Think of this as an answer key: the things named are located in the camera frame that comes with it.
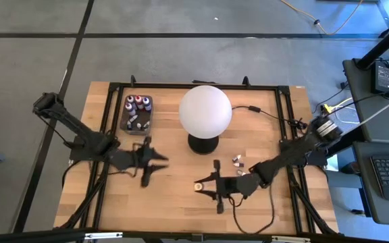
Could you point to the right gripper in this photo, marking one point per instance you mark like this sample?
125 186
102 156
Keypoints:
238 185

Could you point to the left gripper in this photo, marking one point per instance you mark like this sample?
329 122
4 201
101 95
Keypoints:
127 159

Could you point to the large yellow food coloring bottle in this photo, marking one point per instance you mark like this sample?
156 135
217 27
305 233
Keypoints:
198 186

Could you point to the small blue food coloring bottle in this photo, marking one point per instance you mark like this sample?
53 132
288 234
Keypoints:
146 125

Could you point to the small dark food coloring bottle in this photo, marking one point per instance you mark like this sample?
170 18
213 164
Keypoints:
236 158

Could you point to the small black food coloring bottle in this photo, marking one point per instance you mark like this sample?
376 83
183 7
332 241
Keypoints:
129 125

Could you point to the large blue food coloring bottle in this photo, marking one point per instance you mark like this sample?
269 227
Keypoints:
146 104

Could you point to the large purple food coloring bottle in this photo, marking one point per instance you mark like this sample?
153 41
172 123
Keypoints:
129 108

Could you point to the large red food coloring bottle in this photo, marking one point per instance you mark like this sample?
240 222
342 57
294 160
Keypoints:
138 101

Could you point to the large black food coloring bottle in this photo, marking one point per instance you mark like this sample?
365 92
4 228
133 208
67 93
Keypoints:
130 99

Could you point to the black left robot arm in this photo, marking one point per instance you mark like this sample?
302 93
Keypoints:
79 130

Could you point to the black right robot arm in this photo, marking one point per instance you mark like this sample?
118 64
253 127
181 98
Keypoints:
292 152

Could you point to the gray plastic bin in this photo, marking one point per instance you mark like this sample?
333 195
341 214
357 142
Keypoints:
141 116

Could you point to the white globe lamp black base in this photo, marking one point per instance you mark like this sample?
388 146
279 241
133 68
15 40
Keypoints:
205 111

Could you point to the yellow plug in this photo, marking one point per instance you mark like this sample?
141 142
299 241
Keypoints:
326 108

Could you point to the gray side desk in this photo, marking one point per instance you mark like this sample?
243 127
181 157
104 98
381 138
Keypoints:
377 118
366 202

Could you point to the black power adapter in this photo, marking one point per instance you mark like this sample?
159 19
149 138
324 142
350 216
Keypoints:
383 77

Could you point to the thick black pole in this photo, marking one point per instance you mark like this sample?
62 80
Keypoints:
383 42

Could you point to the silver metal bracket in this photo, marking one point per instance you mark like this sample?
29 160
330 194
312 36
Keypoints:
103 235
290 239

